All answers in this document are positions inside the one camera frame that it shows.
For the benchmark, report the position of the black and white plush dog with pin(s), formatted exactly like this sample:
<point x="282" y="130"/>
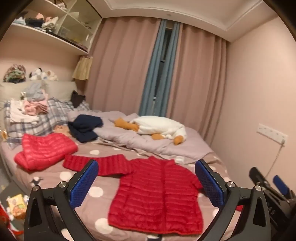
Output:
<point x="38" y="74"/>

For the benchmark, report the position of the white goose plush toy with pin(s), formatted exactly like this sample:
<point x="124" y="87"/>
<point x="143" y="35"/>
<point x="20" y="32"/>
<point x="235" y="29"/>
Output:
<point x="157" y="126"/>

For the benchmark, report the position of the plaid blanket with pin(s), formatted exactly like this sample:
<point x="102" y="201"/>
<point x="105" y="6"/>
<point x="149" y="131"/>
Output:
<point x="53" y="111"/>

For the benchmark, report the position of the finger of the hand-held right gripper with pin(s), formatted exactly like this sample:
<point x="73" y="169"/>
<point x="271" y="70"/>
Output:
<point x="256" y="175"/>
<point x="280" y="185"/>

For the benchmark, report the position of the polka dot bed sheet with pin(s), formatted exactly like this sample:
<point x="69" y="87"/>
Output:
<point x="46" y="178"/>

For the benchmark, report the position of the clothes on shelf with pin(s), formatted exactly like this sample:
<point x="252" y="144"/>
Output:
<point x="34" y="22"/>

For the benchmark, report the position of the grey clothes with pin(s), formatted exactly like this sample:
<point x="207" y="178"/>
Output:
<point x="34" y="91"/>

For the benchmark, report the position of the beige pillow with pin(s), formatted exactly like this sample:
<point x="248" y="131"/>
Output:
<point x="60" y="89"/>

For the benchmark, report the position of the yellow pleated cloth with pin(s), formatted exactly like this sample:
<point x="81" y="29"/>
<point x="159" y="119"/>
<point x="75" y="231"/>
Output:
<point x="82" y="69"/>

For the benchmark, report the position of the white wall shelf unit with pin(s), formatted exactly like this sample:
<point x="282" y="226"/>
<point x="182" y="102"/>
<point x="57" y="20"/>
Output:
<point x="46" y="39"/>

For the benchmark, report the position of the blue curtain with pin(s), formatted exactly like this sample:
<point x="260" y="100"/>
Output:
<point x="151" y="78"/>
<point x="172" y="69"/>

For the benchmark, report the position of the navy garment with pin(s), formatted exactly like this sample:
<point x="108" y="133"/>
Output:
<point x="85" y="127"/>

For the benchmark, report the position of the folded coral puffer jacket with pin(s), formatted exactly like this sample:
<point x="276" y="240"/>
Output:
<point x="44" y="150"/>

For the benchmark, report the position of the red puffer jacket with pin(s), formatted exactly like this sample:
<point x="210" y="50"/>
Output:
<point x="157" y="197"/>

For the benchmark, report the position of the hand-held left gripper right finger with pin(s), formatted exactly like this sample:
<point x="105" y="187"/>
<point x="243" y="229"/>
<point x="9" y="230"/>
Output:
<point x="209" y="183"/>

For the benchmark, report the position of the camouflage plush toy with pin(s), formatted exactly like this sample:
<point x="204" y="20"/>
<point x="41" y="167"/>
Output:
<point x="15" y="73"/>

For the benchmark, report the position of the pile of pink clothes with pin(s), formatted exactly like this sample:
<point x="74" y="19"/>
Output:
<point x="34" y="107"/>

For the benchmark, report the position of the pink curtain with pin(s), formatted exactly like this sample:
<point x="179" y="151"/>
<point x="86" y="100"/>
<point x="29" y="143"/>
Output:
<point x="198" y="81"/>
<point x="120" y="69"/>

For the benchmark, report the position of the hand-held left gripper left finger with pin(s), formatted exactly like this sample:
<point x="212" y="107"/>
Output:
<point x="84" y="183"/>

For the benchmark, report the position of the lilac duvet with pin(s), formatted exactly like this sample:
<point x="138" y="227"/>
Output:
<point x="120" y="136"/>

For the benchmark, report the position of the peach garment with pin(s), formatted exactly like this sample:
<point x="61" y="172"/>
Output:
<point x="62" y="129"/>

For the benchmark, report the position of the white folded clothes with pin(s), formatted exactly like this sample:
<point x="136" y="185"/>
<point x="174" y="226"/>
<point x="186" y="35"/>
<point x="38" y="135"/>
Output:
<point x="20" y="113"/>

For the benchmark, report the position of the window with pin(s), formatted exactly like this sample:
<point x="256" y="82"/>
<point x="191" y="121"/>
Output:
<point x="165" y="46"/>

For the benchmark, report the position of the white wall power strip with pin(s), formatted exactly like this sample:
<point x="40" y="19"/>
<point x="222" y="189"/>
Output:
<point x="271" y="133"/>

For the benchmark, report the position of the red cloth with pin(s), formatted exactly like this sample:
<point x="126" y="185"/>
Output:
<point x="3" y="215"/>

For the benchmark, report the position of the dark brown garment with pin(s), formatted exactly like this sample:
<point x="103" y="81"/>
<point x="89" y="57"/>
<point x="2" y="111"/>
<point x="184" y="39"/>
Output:
<point x="77" y="99"/>

